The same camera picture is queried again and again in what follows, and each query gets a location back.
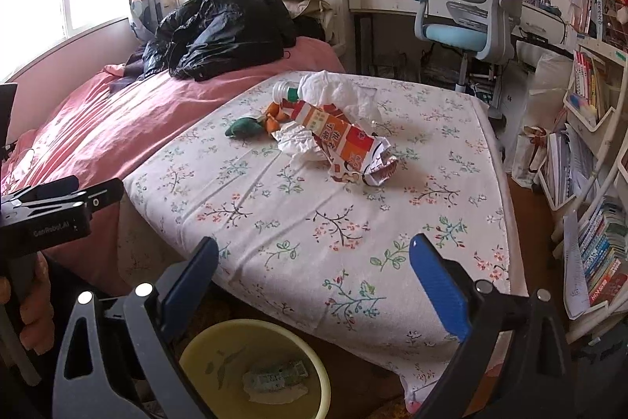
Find white paper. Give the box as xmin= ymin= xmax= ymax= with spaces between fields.
xmin=271 ymin=127 xmax=334 ymax=165

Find stack of lying books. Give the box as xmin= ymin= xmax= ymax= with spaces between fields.
xmin=576 ymin=198 xmax=628 ymax=308

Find floral bed sheet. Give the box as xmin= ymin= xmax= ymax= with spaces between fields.
xmin=122 ymin=70 xmax=528 ymax=405

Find yellow plastic bin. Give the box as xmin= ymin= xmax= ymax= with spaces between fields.
xmin=179 ymin=320 xmax=330 ymax=419

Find black flat panel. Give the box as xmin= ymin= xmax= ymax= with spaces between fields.
xmin=0 ymin=82 xmax=18 ymax=146

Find white book rack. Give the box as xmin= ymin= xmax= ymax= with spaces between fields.
xmin=540 ymin=41 xmax=628 ymax=346

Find dark green wrapper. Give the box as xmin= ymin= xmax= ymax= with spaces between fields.
xmin=225 ymin=117 xmax=263 ymax=139

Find pile of loose papers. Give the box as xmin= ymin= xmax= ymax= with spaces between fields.
xmin=542 ymin=124 xmax=597 ymax=205

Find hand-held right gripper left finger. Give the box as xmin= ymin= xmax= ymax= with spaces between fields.
xmin=51 ymin=236 xmax=220 ymax=419

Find pink blanket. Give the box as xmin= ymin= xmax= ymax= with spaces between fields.
xmin=0 ymin=36 xmax=347 ymax=297

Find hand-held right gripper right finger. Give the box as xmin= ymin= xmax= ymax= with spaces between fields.
xmin=409 ymin=232 xmax=575 ymax=419

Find printed tote bag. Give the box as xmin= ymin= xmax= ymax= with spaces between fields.
xmin=510 ymin=127 xmax=548 ymax=190

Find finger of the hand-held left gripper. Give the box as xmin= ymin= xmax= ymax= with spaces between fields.
xmin=0 ymin=176 xmax=82 ymax=204
xmin=10 ymin=179 xmax=124 ymax=216

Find person's left hand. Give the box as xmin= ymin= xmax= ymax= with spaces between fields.
xmin=0 ymin=261 xmax=56 ymax=352

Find dark purple cloth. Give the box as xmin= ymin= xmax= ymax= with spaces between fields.
xmin=122 ymin=51 xmax=159 ymax=82

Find large white plastic bag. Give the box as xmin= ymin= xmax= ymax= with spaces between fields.
xmin=527 ymin=51 xmax=575 ymax=116

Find clear plastic bottle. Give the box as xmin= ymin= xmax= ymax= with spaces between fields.
xmin=272 ymin=80 xmax=315 ymax=106

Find green printed packet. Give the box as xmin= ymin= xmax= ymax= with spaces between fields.
xmin=244 ymin=361 xmax=310 ymax=393

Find row of upright books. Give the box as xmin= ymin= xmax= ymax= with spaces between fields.
xmin=581 ymin=0 xmax=628 ymax=51

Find white tissue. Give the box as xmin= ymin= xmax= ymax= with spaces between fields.
xmin=298 ymin=72 xmax=381 ymax=128

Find black puffer jacket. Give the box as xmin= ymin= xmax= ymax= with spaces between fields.
xmin=142 ymin=0 xmax=298 ymax=82

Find orange wrapper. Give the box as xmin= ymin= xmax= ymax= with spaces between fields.
xmin=262 ymin=102 xmax=295 ymax=134

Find books in rack pocket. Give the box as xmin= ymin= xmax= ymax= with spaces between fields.
xmin=571 ymin=51 xmax=609 ymax=116

